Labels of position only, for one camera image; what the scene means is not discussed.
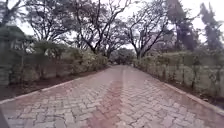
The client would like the row of bare trees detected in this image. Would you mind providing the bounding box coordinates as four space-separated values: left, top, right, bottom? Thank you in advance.
0 0 224 61

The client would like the building with dark roof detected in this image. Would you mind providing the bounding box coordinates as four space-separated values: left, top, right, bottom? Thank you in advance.
0 25 34 54

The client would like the pale concrete kerb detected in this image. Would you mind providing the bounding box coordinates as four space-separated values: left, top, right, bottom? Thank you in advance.
0 67 111 106
134 66 224 117

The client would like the dark soil strip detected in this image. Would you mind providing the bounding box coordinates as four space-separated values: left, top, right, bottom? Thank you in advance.
0 68 108 102
139 68 224 111

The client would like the green hedge with fence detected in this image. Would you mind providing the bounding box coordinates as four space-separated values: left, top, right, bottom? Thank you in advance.
133 49 224 98

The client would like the red brick paved path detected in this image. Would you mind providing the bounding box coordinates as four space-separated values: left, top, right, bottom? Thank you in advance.
0 64 224 128

